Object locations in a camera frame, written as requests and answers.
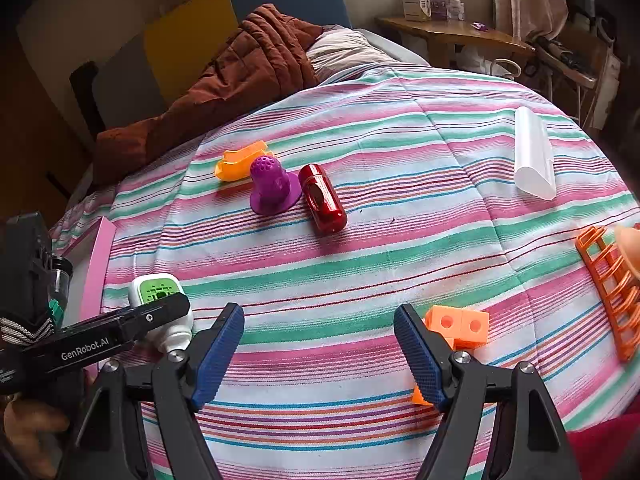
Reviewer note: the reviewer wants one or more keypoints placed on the red cloth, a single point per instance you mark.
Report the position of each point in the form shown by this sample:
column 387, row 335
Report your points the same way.
column 610, row 450

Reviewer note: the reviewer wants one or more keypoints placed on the grey yellow blue headboard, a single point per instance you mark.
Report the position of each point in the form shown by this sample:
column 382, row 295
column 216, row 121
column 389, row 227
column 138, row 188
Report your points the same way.
column 190, row 25

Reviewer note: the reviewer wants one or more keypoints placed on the purple dotted toy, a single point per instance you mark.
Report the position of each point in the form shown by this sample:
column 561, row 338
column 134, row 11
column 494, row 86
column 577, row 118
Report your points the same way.
column 272, row 185

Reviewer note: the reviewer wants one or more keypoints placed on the orange plastic rack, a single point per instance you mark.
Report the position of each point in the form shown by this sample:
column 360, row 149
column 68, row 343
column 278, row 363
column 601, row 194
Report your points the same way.
column 607, row 280

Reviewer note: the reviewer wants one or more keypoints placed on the person's left hand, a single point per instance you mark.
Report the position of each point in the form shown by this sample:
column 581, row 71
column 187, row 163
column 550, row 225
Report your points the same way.
column 30, row 425

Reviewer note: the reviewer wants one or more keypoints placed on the brown quilt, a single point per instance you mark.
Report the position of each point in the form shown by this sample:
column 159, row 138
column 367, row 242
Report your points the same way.
column 220, row 85

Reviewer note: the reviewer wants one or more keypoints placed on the white plastic tube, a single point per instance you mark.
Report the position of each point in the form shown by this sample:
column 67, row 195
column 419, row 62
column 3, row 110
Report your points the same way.
column 534, row 155

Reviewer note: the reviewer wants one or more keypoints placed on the striped bed sheet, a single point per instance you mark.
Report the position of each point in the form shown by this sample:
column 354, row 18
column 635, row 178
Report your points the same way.
column 380, row 270

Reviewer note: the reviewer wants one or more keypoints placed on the cluttered metal shelf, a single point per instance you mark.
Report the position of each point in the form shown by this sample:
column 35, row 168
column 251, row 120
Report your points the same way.
column 565, row 70

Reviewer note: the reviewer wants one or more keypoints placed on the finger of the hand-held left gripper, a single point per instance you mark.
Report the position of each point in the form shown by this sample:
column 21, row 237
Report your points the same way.
column 155, row 316

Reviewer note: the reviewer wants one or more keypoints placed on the pink cardboard box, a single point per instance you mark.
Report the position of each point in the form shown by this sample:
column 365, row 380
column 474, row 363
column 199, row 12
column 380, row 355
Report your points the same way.
column 97, row 280

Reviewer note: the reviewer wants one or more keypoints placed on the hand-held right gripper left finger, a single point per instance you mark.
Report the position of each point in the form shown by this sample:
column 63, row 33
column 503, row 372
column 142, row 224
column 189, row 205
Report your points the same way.
column 220, row 355

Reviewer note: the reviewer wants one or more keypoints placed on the white small box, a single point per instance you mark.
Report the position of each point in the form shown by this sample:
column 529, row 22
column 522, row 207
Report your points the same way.
column 456, row 10

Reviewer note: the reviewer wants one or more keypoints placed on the pale pillow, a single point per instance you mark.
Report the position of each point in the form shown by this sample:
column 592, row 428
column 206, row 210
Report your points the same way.
column 350, row 52

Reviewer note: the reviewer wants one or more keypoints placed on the orange cube block toy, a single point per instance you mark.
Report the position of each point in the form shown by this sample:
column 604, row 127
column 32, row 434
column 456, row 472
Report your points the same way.
column 460, row 325

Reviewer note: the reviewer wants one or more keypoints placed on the wooden bedside table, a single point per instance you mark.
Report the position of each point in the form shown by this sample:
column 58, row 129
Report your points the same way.
column 450, row 35

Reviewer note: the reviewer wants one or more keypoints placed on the red capsule toy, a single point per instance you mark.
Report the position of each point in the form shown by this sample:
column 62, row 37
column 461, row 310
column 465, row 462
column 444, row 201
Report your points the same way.
column 322, row 200

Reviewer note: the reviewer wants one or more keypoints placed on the beige curtain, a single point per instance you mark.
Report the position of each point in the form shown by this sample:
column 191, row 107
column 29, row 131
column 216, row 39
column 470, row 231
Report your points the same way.
column 525, row 0

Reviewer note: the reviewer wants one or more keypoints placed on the white green toy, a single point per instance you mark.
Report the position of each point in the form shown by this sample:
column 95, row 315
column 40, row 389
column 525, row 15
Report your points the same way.
column 155, row 292

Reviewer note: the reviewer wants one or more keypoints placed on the purple small box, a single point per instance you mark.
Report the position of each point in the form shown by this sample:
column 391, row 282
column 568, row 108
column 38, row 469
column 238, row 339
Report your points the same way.
column 438, row 8

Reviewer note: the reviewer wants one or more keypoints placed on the orange yellow plastic toy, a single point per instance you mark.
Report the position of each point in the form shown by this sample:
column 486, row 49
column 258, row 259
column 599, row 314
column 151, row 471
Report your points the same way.
column 240, row 162

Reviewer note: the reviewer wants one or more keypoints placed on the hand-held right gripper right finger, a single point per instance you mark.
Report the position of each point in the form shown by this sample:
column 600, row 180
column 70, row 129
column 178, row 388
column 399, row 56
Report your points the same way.
column 417, row 355

